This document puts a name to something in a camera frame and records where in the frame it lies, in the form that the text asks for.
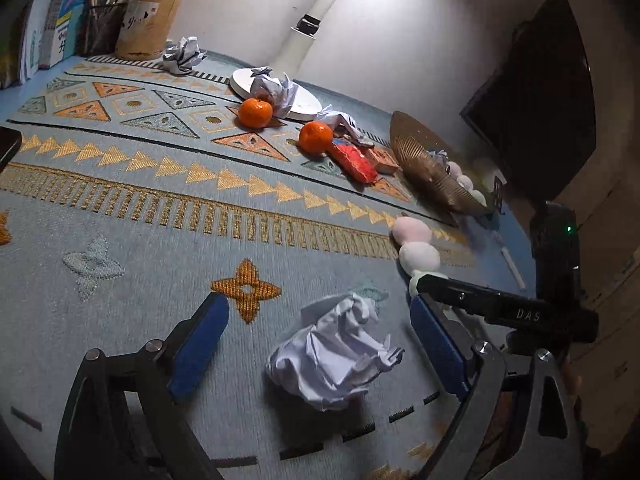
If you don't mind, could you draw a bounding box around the three-colour dango plush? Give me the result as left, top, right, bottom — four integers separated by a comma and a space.
392, 217, 447, 299

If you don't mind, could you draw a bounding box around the white paper ball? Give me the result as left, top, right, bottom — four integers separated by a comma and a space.
266, 292, 404, 412

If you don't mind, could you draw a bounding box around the white chalk stick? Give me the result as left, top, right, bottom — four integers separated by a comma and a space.
491, 231, 526, 290

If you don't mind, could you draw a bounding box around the woven wicker basket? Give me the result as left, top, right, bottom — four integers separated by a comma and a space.
390, 110, 490, 217

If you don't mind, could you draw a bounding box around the black monitor screen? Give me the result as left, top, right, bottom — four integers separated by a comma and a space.
461, 0, 597, 202

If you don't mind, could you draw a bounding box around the red snack packet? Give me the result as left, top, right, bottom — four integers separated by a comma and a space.
328, 139, 378, 185

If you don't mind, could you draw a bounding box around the patterned blue rug mat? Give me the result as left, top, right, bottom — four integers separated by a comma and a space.
1, 58, 535, 479

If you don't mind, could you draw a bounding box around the crumpled paper right centre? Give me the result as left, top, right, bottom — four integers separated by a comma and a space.
314, 105, 373, 148

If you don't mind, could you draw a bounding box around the orange tangerine right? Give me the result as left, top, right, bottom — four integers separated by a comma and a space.
297, 122, 333, 156

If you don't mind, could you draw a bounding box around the orange tangerine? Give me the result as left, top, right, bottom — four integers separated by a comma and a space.
238, 98, 273, 129
297, 122, 333, 156

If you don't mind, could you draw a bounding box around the crumpled paper on lamp base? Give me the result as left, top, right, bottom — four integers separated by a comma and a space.
250, 66, 299, 118

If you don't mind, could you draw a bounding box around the white desk lamp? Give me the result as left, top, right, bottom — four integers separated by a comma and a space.
229, 0, 362, 123

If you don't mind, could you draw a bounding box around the orange tangerine left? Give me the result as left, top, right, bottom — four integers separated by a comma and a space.
238, 98, 273, 129

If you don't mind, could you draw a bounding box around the crumpled paper near holder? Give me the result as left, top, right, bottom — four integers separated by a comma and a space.
162, 36, 206, 76

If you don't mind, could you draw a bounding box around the white tall book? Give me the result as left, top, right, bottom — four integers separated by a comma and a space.
17, 0, 51, 84

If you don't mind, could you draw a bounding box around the black mesh pen holder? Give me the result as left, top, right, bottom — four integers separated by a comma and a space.
77, 3, 127, 56

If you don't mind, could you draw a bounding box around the bamboo pen holder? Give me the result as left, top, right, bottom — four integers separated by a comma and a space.
115, 0, 182, 61

